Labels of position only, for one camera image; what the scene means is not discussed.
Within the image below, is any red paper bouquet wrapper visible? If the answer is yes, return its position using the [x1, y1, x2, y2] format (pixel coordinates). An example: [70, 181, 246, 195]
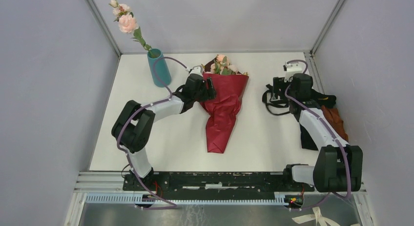
[200, 73, 249, 154]

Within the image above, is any black ribbon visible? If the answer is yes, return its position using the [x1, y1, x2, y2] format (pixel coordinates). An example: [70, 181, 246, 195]
[262, 84, 290, 116]

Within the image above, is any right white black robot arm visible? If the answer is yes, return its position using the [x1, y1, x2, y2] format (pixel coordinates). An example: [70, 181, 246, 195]
[273, 73, 363, 193]

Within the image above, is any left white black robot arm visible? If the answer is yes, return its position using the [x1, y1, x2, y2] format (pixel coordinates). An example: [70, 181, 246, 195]
[111, 73, 216, 191]

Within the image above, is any teal ceramic vase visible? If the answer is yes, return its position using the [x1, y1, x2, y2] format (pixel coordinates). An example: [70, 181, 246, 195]
[147, 49, 171, 87]

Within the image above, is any pink flower stem in vase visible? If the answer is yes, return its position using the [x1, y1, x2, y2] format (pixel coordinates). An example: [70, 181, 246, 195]
[108, 0, 153, 52]

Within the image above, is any orange cloth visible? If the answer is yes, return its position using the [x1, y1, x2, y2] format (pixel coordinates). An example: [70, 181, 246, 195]
[321, 105, 349, 142]

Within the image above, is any black cloth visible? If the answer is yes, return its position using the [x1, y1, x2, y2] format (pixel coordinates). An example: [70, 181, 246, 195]
[299, 90, 337, 151]

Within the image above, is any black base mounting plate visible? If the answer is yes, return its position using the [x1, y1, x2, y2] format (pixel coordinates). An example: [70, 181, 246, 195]
[142, 171, 315, 200]

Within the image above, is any white paper strip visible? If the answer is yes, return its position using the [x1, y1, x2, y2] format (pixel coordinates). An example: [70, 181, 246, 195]
[291, 206, 361, 226]

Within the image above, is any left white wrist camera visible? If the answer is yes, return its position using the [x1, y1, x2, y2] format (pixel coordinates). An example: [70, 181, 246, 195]
[186, 65, 205, 76]

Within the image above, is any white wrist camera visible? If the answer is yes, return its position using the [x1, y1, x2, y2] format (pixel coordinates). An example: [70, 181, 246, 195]
[186, 65, 205, 76]
[283, 61, 304, 82]

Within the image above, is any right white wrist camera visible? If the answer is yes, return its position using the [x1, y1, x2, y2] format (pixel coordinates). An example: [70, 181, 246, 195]
[283, 61, 304, 82]

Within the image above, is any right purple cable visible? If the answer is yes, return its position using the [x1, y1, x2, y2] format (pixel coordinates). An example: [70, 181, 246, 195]
[284, 60, 352, 211]

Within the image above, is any white slotted cable duct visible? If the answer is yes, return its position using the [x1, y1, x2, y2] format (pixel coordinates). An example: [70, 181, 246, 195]
[85, 193, 288, 206]

